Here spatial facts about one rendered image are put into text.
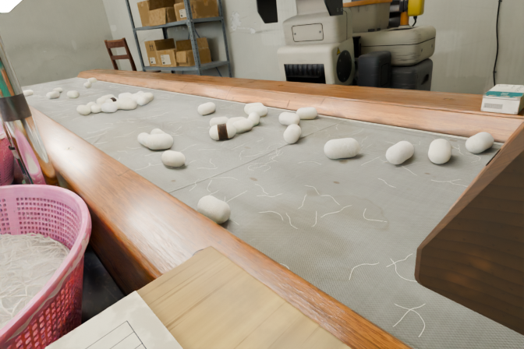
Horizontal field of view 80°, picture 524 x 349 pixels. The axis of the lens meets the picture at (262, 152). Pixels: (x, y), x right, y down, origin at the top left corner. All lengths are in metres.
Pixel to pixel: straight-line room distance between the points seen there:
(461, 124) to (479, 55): 1.96
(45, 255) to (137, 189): 0.09
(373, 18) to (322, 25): 0.31
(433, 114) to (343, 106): 0.13
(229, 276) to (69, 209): 0.19
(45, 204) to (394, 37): 1.15
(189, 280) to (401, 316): 0.11
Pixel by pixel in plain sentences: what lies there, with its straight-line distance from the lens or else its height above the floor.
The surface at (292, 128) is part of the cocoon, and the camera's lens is 0.40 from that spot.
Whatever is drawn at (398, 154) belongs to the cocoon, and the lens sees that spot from 0.34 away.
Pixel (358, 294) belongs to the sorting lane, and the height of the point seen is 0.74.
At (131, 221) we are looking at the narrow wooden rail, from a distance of 0.25.
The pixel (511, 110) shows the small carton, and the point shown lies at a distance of 0.44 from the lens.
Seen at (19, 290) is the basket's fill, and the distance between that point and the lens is 0.30.
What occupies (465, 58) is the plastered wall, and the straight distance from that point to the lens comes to 2.41.
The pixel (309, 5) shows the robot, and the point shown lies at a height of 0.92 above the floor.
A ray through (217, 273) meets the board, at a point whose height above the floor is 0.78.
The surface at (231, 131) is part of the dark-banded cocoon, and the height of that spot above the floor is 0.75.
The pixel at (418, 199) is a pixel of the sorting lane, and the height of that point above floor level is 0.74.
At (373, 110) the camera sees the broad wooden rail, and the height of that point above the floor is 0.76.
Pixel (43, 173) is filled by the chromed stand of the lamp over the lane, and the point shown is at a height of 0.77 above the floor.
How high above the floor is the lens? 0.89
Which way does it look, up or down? 22 degrees down
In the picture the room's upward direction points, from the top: 7 degrees counter-clockwise
